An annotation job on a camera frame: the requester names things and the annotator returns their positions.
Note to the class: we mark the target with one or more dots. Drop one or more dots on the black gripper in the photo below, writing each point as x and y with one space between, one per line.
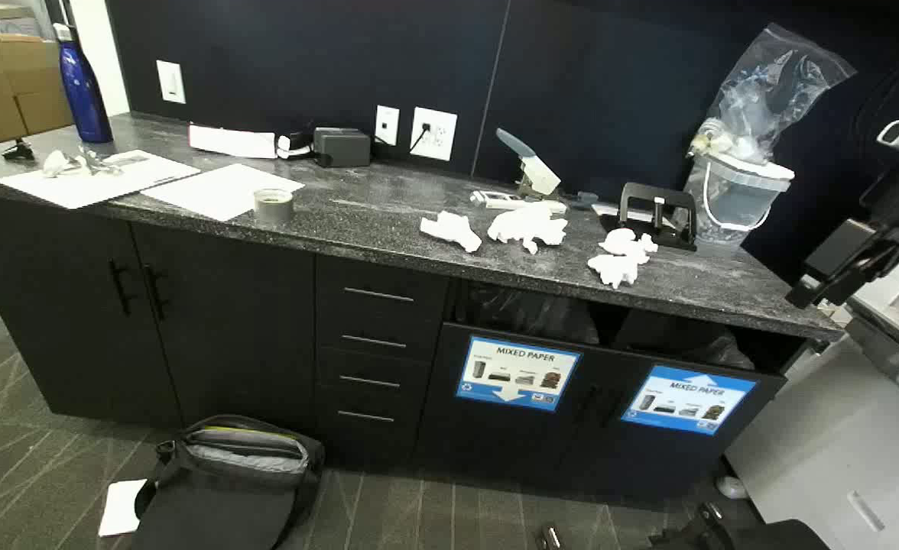
842 250

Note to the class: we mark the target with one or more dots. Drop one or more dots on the white paper ball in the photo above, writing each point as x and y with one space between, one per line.
617 270
627 242

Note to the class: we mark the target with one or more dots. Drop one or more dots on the black bin liner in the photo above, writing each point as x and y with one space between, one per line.
530 309
679 336

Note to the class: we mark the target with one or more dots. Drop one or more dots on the large crumpled white paper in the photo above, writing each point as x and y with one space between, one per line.
530 225

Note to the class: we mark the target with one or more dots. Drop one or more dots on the small crumpled white paper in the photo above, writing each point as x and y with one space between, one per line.
451 230

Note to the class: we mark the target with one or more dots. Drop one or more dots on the clear plastic bucket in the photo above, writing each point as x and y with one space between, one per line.
742 199

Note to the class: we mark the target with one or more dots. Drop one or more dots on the clear plastic bag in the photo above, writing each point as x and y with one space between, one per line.
776 87

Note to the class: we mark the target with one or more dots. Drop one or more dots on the white office printer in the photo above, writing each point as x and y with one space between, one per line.
857 447

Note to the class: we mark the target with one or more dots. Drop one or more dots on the blue label with up arrow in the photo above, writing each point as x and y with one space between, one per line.
688 397

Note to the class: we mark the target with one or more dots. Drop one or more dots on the blue label with down arrow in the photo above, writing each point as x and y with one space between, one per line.
515 375

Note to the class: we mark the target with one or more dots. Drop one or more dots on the small white desk item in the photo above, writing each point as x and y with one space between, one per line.
492 199

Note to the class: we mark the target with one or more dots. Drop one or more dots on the black power adapter box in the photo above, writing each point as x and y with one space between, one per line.
345 147

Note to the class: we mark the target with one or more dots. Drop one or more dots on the grey tape roll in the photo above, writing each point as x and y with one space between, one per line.
272 199

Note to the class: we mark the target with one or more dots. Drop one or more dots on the black cabinet door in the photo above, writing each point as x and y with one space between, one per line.
230 324
52 306

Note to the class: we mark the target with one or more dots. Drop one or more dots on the white paper stack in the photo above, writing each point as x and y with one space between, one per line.
230 141

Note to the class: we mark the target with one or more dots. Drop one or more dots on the flat white paper sheet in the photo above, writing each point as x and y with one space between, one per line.
214 191
92 186

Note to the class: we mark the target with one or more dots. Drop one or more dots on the black and grey backpack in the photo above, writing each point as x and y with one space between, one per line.
228 484

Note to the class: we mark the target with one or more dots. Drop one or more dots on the small white paper slip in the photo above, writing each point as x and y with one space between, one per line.
120 509

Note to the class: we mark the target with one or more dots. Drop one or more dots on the blue water bottle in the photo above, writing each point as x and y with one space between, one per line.
83 92

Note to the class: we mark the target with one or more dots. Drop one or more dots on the small pale trinket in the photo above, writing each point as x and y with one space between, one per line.
60 162

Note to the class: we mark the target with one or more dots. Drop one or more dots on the small black desk item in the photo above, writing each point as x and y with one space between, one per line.
19 153

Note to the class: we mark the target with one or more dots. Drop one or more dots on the brown cardboard box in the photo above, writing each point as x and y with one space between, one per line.
0 92

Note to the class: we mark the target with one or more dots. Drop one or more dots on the large white wall outlet plate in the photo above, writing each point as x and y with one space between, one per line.
436 133

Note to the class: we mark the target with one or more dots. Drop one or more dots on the small white wall outlet plate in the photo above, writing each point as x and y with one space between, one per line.
387 126

